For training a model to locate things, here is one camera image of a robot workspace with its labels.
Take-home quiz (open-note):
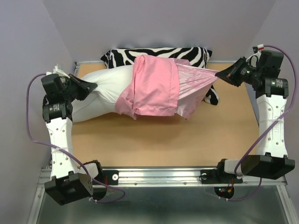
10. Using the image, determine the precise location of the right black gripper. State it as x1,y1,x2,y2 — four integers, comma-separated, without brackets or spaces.
218,56,264,87

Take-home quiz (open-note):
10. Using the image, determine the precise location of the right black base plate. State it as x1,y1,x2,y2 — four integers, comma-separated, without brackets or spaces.
199,168,243,184

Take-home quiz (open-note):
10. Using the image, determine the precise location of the zebra striped pillow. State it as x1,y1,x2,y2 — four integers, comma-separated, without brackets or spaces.
101,47,219,105

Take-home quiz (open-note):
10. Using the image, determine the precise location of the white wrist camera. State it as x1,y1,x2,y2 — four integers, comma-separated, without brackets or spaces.
246,44,264,66
46,63,70,78

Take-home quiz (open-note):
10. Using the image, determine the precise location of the pink pillowcase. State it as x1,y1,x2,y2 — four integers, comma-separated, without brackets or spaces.
115,55,218,119

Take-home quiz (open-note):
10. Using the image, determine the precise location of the white pillow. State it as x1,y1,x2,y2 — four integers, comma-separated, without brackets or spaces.
72,65,133,123

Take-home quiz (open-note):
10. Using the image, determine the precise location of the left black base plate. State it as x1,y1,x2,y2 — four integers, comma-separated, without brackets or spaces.
94,169,119,186

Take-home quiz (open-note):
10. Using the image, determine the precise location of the aluminium mounting rail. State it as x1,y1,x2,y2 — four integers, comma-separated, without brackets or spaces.
37,167,287,188

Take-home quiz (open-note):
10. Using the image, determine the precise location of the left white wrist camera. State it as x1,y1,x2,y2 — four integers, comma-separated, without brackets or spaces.
46,63,70,78

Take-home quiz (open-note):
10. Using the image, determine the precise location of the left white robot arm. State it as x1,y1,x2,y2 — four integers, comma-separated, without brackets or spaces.
41,73,106,205

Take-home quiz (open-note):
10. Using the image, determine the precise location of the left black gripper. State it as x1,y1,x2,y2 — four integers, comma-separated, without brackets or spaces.
61,73,95,102

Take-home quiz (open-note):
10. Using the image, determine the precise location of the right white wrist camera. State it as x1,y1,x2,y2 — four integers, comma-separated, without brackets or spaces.
246,44,264,66

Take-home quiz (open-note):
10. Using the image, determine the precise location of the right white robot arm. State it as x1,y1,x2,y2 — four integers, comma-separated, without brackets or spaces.
215,46,295,182

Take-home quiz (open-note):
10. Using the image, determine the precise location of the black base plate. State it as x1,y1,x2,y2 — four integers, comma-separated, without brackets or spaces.
94,169,119,186
199,168,243,184

